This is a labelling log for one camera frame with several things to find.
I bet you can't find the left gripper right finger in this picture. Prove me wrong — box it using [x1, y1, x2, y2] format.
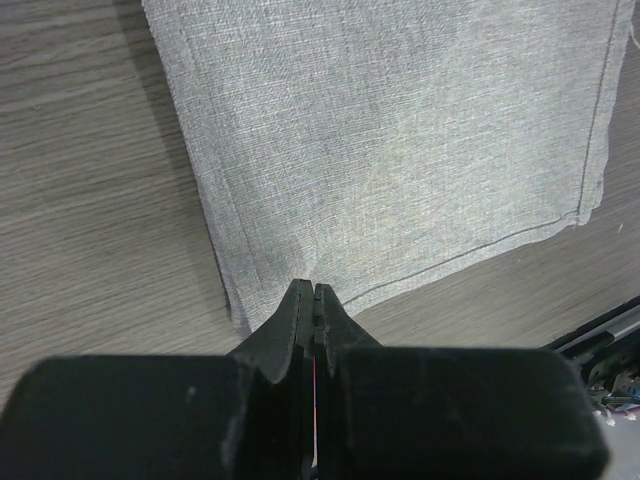
[313, 283, 380, 479]

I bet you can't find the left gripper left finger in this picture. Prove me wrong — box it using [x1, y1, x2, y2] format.
[230, 279, 315, 479]

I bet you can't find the grey cloth napkin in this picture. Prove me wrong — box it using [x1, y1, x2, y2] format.
[143, 1, 635, 333]

